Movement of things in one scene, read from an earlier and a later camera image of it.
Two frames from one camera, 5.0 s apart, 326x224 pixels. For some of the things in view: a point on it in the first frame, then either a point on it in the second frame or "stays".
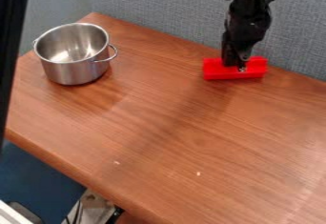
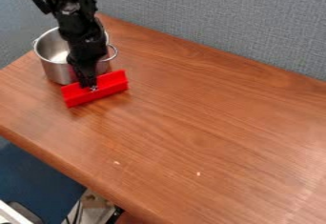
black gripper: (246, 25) → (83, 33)
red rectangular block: (217, 71) → (110, 83)
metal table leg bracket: (94, 209) stays
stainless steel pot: (72, 51) stays
